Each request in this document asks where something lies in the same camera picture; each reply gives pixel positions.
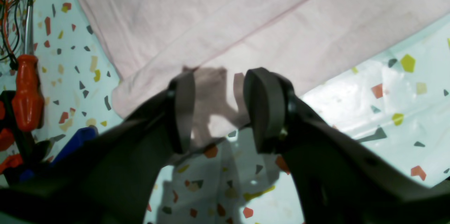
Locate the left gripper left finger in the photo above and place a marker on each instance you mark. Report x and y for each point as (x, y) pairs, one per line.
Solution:
(109, 180)

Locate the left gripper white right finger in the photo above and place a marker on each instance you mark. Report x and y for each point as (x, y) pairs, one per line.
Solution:
(338, 180)

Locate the pink T-shirt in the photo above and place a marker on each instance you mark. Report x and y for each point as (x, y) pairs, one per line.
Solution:
(309, 41)

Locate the blue clamp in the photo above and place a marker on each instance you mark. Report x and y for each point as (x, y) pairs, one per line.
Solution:
(82, 136)

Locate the red black clamp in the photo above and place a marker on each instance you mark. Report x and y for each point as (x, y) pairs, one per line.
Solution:
(15, 164)

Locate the terrazzo patterned tablecloth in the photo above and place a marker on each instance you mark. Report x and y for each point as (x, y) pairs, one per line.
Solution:
(396, 103)

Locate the orange handled screwdriver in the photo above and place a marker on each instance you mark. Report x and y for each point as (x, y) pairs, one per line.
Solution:
(28, 101)

